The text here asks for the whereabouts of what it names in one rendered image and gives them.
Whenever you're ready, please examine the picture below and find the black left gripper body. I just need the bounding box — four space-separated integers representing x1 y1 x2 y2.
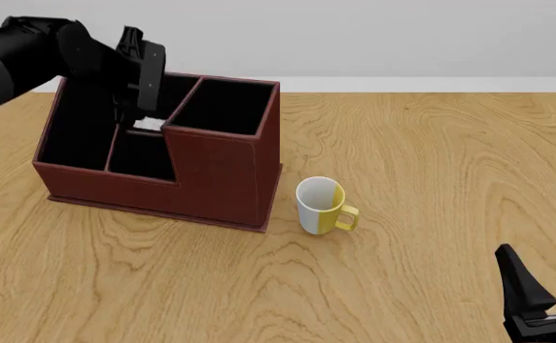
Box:
127 39 168 112

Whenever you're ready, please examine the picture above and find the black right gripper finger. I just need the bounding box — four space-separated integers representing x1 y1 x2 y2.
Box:
494 243 556 317

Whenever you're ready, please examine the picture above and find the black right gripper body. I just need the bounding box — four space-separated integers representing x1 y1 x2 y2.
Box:
503 310 556 343

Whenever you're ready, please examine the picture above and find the book with white pages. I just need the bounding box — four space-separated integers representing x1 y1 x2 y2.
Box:
125 114 168 138

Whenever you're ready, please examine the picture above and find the red-brown desk caddy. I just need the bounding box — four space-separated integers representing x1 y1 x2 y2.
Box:
31 71 285 234

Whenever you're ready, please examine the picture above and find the white and yellow mug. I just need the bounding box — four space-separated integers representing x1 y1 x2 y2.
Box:
295 175 361 236

